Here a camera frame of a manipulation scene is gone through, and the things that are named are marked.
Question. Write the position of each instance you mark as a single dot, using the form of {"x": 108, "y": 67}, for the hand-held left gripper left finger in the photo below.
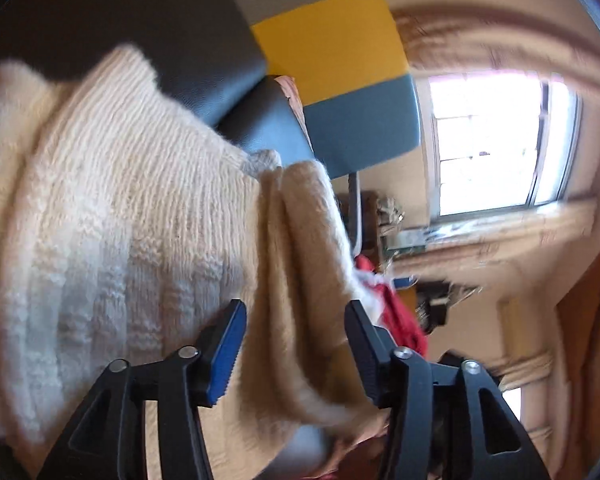
{"x": 226, "y": 355}

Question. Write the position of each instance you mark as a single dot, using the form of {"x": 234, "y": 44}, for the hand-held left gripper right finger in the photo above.
{"x": 366, "y": 355}

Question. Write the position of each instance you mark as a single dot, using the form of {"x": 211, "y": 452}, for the white knit sweater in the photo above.
{"x": 130, "y": 220}

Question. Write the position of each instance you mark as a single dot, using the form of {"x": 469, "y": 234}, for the red cloth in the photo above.
{"x": 405, "y": 315}

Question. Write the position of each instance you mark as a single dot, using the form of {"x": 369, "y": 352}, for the dark blurred box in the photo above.
{"x": 442, "y": 305}

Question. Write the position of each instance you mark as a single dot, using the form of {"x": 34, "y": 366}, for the beige curtain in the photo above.
{"x": 480, "y": 30}
{"x": 505, "y": 237}

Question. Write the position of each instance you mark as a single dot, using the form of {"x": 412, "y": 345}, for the wooden door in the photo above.
{"x": 592, "y": 340}

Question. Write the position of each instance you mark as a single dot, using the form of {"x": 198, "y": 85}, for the window with bars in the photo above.
{"x": 490, "y": 145}

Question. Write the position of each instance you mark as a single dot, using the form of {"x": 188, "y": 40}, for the grey yellow blue chair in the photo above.
{"x": 340, "y": 50}

